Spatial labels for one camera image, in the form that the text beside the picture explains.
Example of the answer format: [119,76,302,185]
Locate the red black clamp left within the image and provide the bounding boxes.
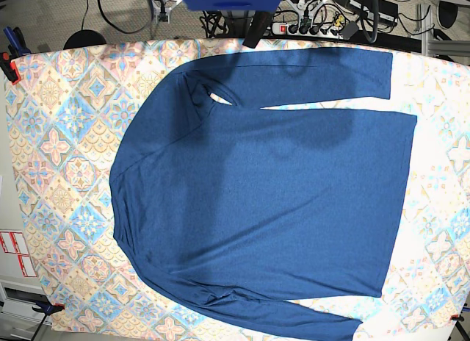
[1,52,21,85]

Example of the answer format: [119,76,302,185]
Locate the blue clamp upper left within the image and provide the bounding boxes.
[3,26,31,58]

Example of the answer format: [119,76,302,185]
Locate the white power strip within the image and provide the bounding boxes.
[271,23,343,40]

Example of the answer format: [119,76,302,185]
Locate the patterned tile tablecloth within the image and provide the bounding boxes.
[1,39,469,340]

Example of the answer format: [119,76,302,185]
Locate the blue long-sleeve T-shirt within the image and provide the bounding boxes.
[109,48,417,340]

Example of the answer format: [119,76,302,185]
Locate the black center post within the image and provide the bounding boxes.
[242,11,274,49]

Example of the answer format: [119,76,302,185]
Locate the black clamp lower left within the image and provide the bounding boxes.
[32,301,65,316]

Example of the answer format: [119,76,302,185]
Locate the red white label stickers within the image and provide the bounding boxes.
[1,230,37,278]

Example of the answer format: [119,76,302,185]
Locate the black clamp lower right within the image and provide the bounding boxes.
[451,315,465,322]

